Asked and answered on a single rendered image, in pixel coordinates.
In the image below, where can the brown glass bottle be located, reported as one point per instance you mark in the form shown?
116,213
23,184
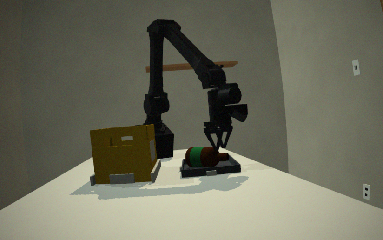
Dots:
204,157

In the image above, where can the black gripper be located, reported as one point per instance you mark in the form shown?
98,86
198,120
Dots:
211,128

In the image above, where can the yellow divided crate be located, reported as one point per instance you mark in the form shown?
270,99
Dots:
112,155

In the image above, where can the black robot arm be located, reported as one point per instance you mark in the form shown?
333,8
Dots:
156,101

